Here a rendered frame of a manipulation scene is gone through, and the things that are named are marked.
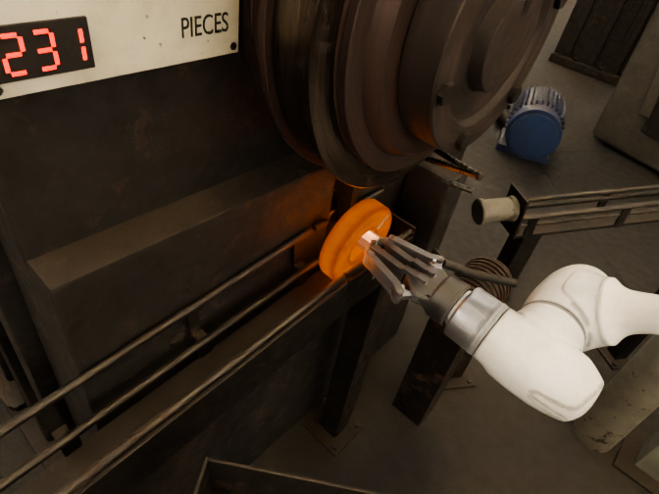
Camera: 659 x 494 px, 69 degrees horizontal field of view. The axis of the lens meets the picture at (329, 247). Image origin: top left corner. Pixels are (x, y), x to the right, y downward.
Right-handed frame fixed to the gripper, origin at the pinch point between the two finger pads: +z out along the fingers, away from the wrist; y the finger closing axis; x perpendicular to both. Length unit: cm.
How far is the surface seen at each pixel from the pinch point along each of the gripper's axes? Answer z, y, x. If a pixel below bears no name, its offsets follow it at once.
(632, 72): 14, 280, -31
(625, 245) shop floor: -38, 179, -74
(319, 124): -1.6, -17.8, 26.6
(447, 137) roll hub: -10.1, -3.8, 25.3
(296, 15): 2.1, -19.5, 36.8
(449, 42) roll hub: -9.6, -10.6, 37.4
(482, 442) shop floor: -38, 39, -75
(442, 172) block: -0.5, 23.9, 3.8
